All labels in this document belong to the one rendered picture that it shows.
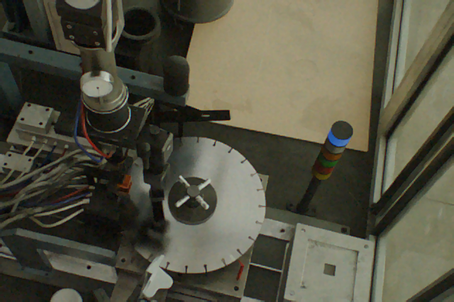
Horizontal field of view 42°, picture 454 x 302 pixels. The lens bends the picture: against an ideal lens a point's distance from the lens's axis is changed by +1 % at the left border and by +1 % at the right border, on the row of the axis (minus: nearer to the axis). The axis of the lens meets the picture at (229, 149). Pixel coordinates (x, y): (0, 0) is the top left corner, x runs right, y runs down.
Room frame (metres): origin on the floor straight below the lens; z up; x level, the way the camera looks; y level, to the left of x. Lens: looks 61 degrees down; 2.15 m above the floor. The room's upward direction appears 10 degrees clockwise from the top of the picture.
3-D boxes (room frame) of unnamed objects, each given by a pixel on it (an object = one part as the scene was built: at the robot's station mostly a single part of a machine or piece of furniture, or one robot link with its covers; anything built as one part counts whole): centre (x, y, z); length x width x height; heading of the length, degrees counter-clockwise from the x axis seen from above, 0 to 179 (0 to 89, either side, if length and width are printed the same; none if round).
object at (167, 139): (0.49, 0.13, 1.17); 0.06 x 0.05 x 0.20; 77
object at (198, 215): (0.52, 0.06, 0.96); 0.11 x 0.11 x 0.03
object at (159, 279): (0.33, 0.09, 0.96); 0.09 x 0.06 x 0.03; 164
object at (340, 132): (0.64, -0.22, 1.14); 0.05 x 0.04 x 0.03; 176
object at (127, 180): (0.53, 0.26, 0.95); 0.10 x 0.03 x 0.07; 86
